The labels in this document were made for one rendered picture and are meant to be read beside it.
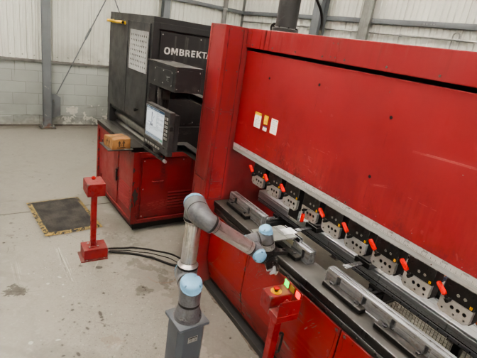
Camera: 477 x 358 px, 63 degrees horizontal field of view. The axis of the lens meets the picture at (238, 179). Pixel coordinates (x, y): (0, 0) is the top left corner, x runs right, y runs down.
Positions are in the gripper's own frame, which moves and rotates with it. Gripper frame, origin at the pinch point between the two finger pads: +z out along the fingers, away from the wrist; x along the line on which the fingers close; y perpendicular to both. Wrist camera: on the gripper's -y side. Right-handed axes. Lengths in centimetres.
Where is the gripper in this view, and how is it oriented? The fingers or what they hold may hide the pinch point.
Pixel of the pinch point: (275, 272)
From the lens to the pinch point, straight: 244.3
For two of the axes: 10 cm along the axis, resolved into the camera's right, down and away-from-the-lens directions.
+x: 4.6, 3.5, -8.1
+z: 1.7, 8.7, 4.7
